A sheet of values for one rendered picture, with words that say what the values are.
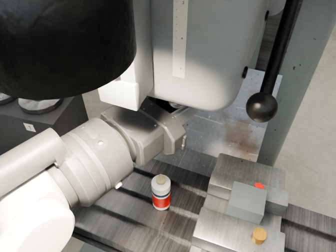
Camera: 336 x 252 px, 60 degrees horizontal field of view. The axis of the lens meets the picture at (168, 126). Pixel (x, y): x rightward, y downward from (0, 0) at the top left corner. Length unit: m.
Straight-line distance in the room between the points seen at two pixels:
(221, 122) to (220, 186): 0.28
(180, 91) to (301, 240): 0.49
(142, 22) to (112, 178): 0.18
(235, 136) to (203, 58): 0.58
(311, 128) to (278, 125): 1.45
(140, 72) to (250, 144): 0.60
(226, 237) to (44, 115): 0.42
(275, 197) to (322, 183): 1.46
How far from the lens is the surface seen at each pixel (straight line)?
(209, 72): 0.26
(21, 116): 0.66
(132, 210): 0.68
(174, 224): 0.66
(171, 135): 0.37
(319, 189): 2.02
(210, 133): 0.83
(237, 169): 0.67
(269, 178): 0.67
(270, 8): 0.44
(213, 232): 0.54
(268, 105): 0.29
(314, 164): 2.13
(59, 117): 0.63
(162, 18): 0.25
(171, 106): 0.40
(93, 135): 0.34
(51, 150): 0.32
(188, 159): 0.83
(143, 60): 0.26
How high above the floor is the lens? 1.52
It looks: 46 degrees down
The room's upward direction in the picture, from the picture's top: straight up
